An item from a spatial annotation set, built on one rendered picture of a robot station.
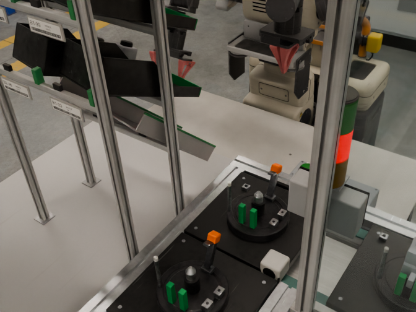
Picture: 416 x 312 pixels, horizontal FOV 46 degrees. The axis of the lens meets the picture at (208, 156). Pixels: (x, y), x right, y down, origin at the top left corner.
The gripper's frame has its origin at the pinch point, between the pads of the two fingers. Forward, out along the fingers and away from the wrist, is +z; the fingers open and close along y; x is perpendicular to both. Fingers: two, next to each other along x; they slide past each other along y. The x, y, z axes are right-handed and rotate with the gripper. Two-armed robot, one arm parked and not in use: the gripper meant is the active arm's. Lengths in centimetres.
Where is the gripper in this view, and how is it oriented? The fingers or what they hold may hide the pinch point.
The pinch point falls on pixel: (284, 69)
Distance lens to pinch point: 112.6
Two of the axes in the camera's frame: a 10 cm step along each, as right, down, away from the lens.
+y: 8.1, 3.3, -4.9
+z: 0.3, 8.1, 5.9
